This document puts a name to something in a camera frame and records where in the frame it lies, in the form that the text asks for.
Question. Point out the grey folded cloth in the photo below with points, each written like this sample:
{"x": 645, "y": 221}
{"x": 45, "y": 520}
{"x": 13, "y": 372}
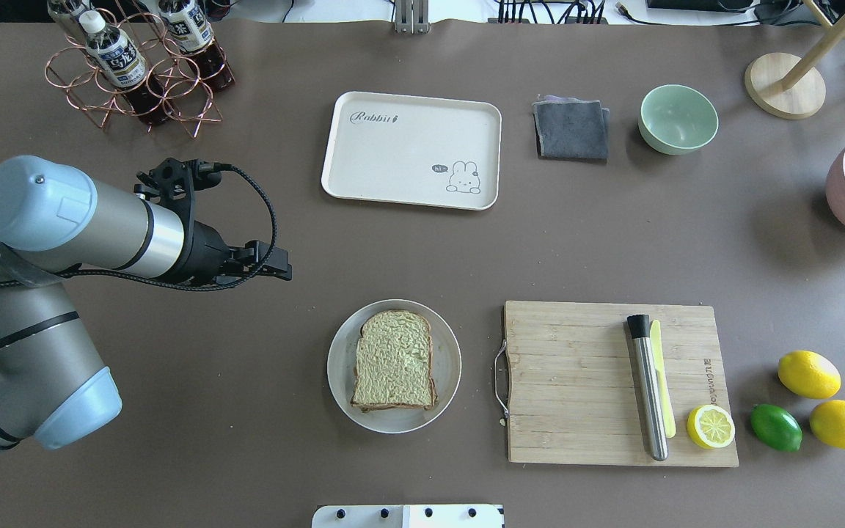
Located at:
{"x": 568, "y": 128}

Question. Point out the tea bottle lower left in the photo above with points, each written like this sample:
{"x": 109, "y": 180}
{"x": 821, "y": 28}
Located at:
{"x": 125, "y": 66}

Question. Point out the yellow lemon lower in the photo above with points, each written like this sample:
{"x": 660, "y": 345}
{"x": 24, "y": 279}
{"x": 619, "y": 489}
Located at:
{"x": 827, "y": 421}

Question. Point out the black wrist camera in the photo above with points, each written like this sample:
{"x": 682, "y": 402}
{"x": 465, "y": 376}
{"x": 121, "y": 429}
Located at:
{"x": 174, "y": 184}

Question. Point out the yellow lemon upper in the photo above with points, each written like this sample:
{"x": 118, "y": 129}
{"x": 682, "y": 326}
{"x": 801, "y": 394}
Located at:
{"x": 809, "y": 374}

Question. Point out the tea bottle top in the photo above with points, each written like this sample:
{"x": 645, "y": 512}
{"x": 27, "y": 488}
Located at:
{"x": 188, "y": 25}

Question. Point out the bread slice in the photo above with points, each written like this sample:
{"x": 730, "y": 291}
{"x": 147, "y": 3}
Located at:
{"x": 394, "y": 363}

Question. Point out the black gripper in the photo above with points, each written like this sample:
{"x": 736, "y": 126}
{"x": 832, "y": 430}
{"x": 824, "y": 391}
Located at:
{"x": 205, "y": 251}

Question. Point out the white round plate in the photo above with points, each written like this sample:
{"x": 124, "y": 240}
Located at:
{"x": 446, "y": 372}

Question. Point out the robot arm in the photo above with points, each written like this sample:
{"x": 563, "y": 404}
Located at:
{"x": 56, "y": 223}

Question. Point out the yellow lemon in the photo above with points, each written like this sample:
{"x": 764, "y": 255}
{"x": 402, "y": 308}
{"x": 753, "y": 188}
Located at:
{"x": 827, "y": 421}
{"x": 809, "y": 374}

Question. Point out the yellow plastic knife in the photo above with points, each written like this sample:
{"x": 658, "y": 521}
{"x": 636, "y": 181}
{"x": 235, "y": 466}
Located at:
{"x": 668, "y": 418}

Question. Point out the wooden cup stand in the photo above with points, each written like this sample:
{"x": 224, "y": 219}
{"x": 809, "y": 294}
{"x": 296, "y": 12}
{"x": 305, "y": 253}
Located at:
{"x": 789, "y": 86}

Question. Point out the copper wire bottle rack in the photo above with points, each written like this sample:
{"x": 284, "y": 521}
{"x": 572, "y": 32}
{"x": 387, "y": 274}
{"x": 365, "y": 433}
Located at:
{"x": 157, "y": 61}

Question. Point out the half lemon slice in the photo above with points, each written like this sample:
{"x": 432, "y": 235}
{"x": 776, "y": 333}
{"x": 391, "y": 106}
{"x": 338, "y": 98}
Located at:
{"x": 710, "y": 427}

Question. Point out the wooden cutting board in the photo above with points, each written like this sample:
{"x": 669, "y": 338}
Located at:
{"x": 572, "y": 395}

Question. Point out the green bowl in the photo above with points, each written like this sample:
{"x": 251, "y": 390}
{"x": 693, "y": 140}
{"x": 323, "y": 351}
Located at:
{"x": 677, "y": 120}

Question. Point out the steel muddler black tip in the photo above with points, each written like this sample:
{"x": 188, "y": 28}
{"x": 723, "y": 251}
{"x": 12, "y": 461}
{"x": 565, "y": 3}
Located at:
{"x": 647, "y": 382}

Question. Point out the cream rabbit tray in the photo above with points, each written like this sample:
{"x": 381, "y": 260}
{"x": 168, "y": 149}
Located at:
{"x": 413, "y": 150}

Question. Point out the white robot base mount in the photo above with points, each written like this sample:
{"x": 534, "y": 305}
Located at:
{"x": 459, "y": 514}

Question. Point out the green lime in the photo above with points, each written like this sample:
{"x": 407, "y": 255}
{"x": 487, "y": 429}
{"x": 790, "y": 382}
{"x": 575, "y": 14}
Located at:
{"x": 776, "y": 427}

